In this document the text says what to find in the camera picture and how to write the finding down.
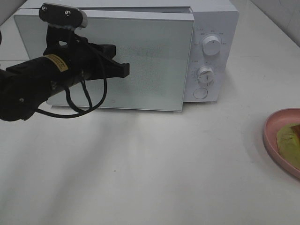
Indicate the white microwave oven body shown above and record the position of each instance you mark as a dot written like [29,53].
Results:
[212,17]

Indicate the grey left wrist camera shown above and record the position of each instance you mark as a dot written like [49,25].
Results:
[64,16]

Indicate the pink round plate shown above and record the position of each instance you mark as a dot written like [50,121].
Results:
[272,125]

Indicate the upper white dial knob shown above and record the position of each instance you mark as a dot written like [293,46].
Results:
[211,45]

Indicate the round white door button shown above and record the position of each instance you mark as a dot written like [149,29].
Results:
[200,93]

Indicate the white timer knob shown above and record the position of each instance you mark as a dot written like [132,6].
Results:
[205,75]

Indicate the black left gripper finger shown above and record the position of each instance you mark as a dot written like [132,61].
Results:
[113,69]
[103,52]

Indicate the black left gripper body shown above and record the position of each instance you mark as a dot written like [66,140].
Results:
[65,62]

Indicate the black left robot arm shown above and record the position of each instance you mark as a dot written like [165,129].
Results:
[83,98]

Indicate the toast sandwich with lettuce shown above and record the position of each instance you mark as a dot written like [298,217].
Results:
[288,143]

